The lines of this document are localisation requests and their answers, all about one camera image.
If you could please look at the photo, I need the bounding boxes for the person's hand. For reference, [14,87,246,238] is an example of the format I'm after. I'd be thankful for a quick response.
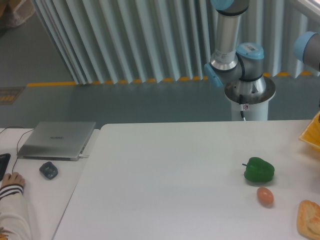
[1,172,25,187]

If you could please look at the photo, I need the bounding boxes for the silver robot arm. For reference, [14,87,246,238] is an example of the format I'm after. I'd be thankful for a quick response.
[204,0,320,105]

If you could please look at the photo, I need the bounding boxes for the striped white sleeve forearm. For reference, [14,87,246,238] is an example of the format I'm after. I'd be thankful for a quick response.
[0,183,33,240]

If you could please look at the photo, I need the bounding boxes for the yellow plastic basket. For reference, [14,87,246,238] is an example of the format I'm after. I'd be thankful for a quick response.
[299,112,320,152]

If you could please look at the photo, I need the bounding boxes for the black keyboard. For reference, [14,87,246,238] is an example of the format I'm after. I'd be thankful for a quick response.
[0,153,11,181]

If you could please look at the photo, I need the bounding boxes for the dark grey small device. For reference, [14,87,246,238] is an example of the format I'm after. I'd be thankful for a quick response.
[39,161,59,180]

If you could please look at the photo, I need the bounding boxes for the silver closed laptop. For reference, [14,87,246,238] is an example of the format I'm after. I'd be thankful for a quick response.
[17,121,96,161]

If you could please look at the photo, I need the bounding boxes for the folding white partition screen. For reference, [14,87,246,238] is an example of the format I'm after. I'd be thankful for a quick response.
[33,0,320,85]

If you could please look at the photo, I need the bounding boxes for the green bell pepper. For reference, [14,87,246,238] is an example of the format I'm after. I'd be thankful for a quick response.
[242,156,275,183]

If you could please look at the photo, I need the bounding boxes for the brown egg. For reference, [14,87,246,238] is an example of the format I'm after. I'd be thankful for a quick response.
[256,187,274,206]

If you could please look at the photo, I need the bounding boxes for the toasted bread slice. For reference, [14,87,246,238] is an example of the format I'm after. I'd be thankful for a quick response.
[296,200,320,240]

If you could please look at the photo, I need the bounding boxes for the black mouse cable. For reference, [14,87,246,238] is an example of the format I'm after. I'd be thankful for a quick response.
[0,126,38,174]

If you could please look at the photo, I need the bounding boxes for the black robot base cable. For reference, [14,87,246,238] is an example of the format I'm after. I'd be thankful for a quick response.
[238,93,248,122]

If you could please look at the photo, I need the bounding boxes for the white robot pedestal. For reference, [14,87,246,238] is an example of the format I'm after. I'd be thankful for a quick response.
[228,99,269,121]

